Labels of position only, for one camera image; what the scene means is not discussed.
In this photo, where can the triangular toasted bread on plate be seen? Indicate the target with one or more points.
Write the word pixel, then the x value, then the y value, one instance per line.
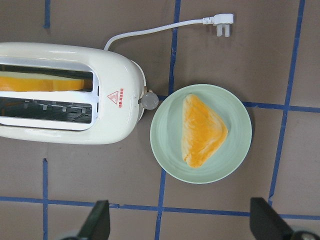
pixel 203 131

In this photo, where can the cream white two-slot toaster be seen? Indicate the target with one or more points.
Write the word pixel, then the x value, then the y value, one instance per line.
pixel 105 114

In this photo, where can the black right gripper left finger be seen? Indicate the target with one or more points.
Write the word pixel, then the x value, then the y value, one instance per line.
pixel 97 226

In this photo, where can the light green round plate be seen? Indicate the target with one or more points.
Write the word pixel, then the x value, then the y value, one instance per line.
pixel 166 133

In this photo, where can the yellow bread slice in toaster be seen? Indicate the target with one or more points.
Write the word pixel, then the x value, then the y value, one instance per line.
pixel 38 82

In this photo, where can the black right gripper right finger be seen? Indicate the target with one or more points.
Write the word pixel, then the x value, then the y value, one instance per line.
pixel 265 223

